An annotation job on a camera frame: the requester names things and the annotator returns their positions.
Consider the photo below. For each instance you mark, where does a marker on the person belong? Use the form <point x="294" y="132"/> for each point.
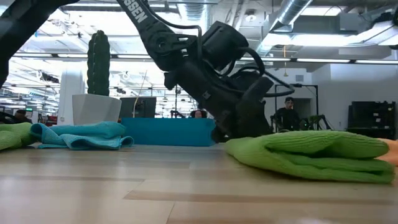
<point x="287" y="119"/>
<point x="198" y="114"/>
<point x="21" y="114"/>

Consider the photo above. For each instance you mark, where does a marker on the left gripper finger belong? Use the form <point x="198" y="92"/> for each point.
<point x="255" y="112"/>
<point x="225" y="132"/>

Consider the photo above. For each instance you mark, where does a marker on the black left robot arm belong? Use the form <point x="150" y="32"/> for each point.
<point x="146" y="28"/>

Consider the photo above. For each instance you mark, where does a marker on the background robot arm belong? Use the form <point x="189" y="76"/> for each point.
<point x="314" y="119"/>

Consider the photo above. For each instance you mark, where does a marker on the blue microfiber towel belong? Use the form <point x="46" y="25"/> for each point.
<point x="87" y="133"/>

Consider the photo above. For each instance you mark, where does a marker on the black storage cabinet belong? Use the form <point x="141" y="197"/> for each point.
<point x="370" y="118"/>

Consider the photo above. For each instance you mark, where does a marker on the white hexagonal planter pot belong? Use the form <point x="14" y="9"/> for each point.
<point x="96" y="110"/>

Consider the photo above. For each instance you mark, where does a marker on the teal plastic bin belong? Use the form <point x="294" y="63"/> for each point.
<point x="168" y="132"/>

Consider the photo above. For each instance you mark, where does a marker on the orange microfiber towel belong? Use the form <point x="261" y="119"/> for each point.
<point x="391" y="154"/>

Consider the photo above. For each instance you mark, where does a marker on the black background monitor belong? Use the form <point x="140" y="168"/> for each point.
<point x="143" y="107"/>

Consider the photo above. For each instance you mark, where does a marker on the silver spiral ceiling duct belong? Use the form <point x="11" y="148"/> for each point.
<point x="292" y="12"/>

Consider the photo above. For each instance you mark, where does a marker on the green microfiber towel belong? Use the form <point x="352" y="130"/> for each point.
<point x="15" y="135"/>
<point x="311" y="155"/>

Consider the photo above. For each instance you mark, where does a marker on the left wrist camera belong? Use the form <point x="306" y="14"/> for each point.
<point x="224" y="43"/>

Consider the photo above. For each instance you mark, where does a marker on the green cactus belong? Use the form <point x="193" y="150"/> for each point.
<point x="98" y="62"/>

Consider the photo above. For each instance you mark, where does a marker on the black metal frame stand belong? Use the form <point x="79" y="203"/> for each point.
<point x="311" y="86"/>

